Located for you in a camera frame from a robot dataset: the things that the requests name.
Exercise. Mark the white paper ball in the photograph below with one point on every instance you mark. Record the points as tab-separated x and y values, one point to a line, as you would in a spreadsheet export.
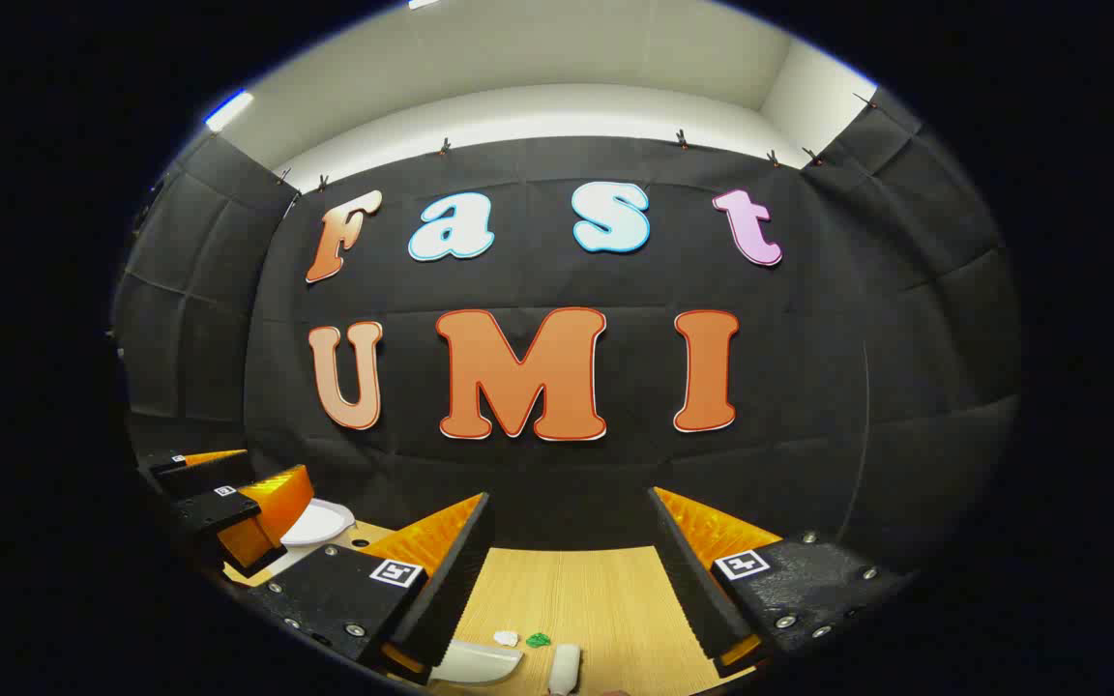
506	638

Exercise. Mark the small white broom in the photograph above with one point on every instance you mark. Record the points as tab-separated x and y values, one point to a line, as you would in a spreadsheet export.
565	667

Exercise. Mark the ceiling light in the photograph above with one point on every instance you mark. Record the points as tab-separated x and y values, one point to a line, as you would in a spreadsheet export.
228	110

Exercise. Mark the green paper ball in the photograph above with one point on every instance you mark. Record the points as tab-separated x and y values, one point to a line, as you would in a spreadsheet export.
539	640

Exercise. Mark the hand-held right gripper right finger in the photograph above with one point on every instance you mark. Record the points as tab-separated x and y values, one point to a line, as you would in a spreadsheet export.
688	580

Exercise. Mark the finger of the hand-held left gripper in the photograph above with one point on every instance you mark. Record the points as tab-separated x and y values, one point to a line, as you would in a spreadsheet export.
199	476
204	512

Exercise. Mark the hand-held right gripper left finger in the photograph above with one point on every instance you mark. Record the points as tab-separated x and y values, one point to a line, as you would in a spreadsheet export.
455	580

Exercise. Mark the white ribbed garbage bin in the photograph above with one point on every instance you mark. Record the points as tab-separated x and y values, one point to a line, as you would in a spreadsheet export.
320	522

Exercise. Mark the white plastic dustpan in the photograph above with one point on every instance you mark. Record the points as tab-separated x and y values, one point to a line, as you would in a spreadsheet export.
470	662

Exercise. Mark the wooden desktop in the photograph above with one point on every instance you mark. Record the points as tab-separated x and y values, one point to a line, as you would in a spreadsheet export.
576	590

